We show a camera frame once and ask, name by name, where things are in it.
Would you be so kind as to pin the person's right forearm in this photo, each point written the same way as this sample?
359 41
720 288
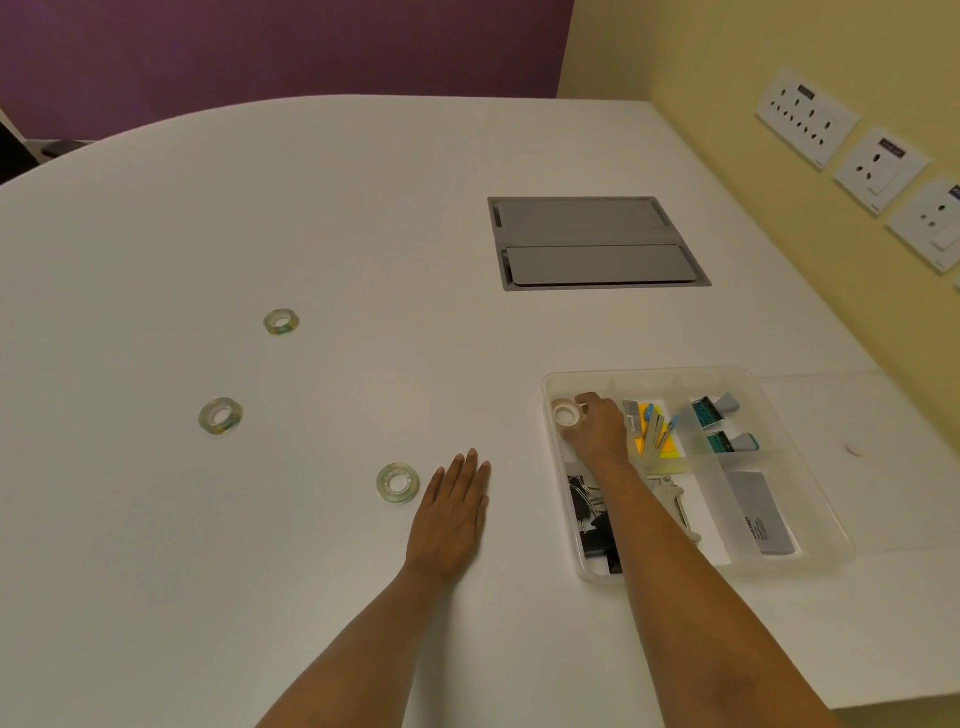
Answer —
697 615

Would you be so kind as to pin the metal staple remover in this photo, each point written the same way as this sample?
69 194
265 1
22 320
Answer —
679 502

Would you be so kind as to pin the person's left hand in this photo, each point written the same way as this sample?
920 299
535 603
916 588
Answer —
448 525

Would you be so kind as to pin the black chair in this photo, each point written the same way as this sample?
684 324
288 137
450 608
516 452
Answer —
15 154

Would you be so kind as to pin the yellow orange sticky notes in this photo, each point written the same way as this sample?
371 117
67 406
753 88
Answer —
667 450

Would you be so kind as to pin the green grey correction tape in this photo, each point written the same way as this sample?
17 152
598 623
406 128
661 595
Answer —
705 412
724 443

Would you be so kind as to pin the person's left forearm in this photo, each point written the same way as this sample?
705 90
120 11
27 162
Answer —
352 652

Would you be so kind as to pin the blue-tipped white pen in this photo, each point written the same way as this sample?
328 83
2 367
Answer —
649 412
671 426

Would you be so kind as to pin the grey flat box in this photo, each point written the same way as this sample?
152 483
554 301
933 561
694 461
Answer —
761 514

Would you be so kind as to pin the pile of black binder clips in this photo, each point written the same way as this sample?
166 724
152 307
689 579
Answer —
592 536

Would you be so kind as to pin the person's right fingers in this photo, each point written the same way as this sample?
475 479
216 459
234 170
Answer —
589 403

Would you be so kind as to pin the person's left little finger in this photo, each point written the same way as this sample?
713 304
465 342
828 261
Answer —
434 484

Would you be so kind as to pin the person's right hand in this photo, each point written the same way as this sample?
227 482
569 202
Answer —
604 435

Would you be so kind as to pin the clear plastic organizer tray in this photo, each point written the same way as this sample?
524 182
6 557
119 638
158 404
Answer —
819 526

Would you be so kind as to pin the person's left middle finger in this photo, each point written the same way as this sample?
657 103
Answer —
469 472

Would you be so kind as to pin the clear adhesive tape roll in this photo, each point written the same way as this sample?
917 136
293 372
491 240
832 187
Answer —
383 487
562 420
269 323
205 420

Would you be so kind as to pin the small grey white staples box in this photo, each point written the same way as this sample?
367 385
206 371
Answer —
631 416

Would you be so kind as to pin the wide white wall socket plate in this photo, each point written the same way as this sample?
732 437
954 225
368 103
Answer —
806 120

